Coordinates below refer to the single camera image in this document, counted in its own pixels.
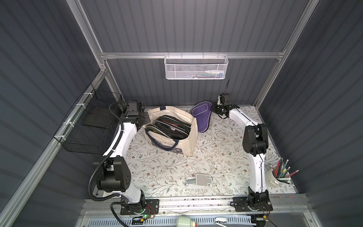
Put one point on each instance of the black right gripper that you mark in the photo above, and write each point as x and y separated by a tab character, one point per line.
224	97

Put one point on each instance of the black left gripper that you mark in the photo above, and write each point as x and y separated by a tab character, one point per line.
133	112

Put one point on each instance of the purple paddle case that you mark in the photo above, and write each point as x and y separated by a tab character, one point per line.
202	113

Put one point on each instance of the black paddle cases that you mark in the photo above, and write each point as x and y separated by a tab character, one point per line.
170	127

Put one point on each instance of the beige canvas tote bag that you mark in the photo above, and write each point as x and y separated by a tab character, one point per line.
186	146

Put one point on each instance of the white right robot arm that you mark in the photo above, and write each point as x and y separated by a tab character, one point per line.
255	144

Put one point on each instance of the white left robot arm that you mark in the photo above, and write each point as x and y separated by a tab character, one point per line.
112	177

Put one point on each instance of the floral table mat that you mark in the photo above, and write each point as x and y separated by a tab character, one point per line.
219	153

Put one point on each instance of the white pencil cup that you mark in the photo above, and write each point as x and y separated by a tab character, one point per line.
280	174

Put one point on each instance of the pale green round canister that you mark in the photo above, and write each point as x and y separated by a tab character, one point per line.
184	221

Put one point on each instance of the black wire wall basket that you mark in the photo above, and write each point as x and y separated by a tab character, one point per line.
92	126

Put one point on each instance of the white wire mesh basket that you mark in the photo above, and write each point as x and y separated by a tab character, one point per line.
196	67

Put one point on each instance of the grey plastic bracket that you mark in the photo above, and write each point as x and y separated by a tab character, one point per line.
199	181

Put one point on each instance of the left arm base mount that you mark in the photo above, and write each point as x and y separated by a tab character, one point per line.
146	207

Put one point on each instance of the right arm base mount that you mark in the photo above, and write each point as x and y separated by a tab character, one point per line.
250	203

